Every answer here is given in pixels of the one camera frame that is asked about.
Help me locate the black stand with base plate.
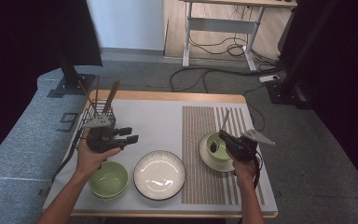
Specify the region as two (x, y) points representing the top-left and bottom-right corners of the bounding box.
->
(47, 46), (96, 99)

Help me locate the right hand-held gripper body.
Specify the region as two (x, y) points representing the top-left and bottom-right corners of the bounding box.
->
(226, 129), (276, 163)

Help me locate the dark metal spoon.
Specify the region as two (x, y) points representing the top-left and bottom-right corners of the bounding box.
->
(209, 108), (231, 154)

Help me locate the striped brown placemat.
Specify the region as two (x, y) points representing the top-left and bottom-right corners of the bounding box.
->
(181, 105), (266, 206)

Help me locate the person's left hand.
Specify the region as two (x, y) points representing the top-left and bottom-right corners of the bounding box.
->
(76, 129), (123, 179)

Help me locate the brown wooden chopstick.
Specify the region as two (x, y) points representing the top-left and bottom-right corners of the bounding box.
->
(94, 75), (101, 108)
(76, 79), (97, 110)

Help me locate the black cable bundle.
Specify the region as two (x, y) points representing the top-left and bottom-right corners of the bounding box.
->
(188, 32), (282, 64)

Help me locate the white ribbed plate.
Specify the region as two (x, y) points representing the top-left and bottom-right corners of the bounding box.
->
(132, 149), (186, 202)

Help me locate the green bowl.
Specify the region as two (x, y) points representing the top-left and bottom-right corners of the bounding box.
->
(198, 132), (241, 173)
(205, 131), (236, 162)
(91, 186), (129, 201)
(88, 161), (130, 198)

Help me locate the long black floor cable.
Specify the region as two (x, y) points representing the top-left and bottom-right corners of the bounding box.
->
(169, 66), (282, 94)

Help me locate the left hand-held gripper cable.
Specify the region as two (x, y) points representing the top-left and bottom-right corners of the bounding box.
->
(51, 129), (87, 185)

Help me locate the hand-held gripper cable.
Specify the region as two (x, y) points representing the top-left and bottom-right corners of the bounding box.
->
(51, 129), (87, 185)
(251, 150), (264, 189)

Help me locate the thin black cable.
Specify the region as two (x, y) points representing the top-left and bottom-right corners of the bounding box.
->
(242, 85), (266, 133)

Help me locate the black metal stand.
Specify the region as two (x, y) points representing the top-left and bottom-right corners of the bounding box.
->
(264, 0), (339, 110)

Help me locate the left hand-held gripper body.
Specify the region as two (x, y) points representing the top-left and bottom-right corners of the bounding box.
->
(82, 114), (123, 154)

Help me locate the brown wooden utensil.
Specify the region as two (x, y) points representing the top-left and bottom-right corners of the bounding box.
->
(101, 80), (121, 116)

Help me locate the white metal desk frame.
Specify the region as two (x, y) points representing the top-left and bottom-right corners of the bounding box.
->
(180, 0), (298, 73)

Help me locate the white power strip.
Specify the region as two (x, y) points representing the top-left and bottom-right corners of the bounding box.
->
(258, 74), (281, 84)

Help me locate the right hand-held gripper cable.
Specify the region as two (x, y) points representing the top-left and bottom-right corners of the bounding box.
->
(251, 150), (264, 189)

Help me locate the black wire utensil basket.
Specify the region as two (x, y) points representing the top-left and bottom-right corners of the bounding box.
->
(74, 99), (117, 147)

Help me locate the black curtain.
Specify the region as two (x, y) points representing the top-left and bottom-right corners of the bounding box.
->
(279, 0), (358, 200)
(0, 0), (103, 171)

